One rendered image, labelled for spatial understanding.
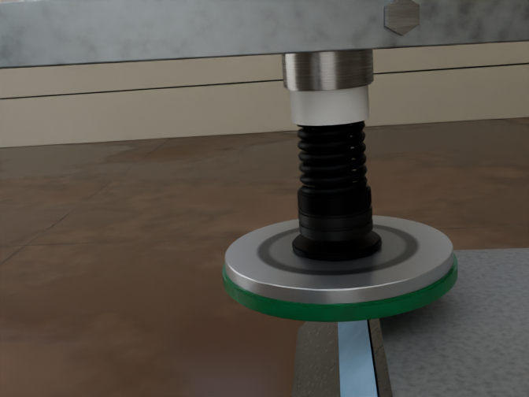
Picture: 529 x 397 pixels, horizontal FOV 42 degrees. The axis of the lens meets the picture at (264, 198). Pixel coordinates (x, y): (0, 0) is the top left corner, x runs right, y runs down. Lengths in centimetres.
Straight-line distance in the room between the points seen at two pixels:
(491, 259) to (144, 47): 44
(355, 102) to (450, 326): 21
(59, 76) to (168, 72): 111
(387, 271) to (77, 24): 32
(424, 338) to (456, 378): 7
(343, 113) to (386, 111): 613
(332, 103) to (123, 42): 18
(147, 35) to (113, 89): 648
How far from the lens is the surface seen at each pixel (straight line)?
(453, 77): 676
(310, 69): 59
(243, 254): 65
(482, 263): 78
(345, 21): 56
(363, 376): 58
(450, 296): 69
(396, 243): 66
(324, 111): 59
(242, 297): 60
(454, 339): 61
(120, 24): 56
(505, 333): 62
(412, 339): 61
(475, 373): 56
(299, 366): 72
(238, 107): 677
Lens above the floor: 107
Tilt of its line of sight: 15 degrees down
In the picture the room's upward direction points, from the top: 4 degrees counter-clockwise
